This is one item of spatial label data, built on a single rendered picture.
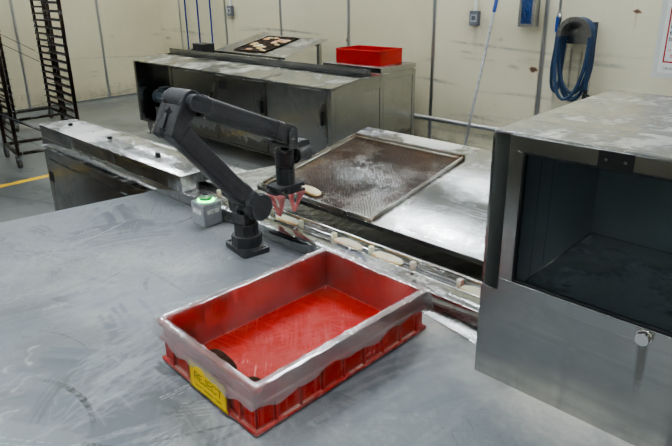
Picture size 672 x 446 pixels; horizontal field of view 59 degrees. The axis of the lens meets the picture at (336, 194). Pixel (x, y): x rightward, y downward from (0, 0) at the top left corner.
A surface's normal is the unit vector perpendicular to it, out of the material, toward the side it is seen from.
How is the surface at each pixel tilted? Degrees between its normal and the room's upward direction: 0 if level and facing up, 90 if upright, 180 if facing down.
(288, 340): 0
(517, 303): 90
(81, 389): 0
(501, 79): 90
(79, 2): 90
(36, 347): 0
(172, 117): 64
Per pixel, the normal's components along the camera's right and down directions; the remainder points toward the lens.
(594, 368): -0.69, 0.24
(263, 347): -0.01, -0.94
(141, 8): 0.72, 0.22
